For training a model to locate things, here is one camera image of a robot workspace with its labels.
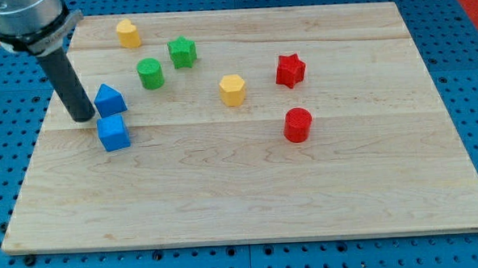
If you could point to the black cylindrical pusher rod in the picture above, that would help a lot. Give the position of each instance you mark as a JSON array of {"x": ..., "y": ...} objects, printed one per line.
[{"x": 66, "y": 83}]

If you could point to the blue triangle block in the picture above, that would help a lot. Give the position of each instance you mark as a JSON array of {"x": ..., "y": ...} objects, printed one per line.
[{"x": 109, "y": 101}]

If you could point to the blue cube block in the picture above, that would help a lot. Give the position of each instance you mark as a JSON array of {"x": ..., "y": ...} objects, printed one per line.
[{"x": 113, "y": 133}]

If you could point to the green cylinder block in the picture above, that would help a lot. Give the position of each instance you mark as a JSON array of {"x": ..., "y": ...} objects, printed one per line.
[{"x": 150, "y": 73}]

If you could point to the yellow heart block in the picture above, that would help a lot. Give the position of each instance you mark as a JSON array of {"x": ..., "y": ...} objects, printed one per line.
[{"x": 128, "y": 34}]

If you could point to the green star block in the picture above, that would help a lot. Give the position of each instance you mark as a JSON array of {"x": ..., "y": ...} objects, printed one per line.
[{"x": 182, "y": 52}]

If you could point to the yellow hexagon block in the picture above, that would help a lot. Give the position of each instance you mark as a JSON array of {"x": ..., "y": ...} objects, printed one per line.
[{"x": 232, "y": 90}]

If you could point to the light wooden board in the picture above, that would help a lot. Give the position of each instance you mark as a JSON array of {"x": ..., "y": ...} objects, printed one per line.
[{"x": 382, "y": 159}]

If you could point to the red star block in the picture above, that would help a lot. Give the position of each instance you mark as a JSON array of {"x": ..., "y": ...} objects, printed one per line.
[{"x": 290, "y": 70}]

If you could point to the red cylinder block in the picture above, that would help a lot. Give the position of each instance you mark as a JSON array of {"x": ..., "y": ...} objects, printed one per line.
[{"x": 297, "y": 125}]

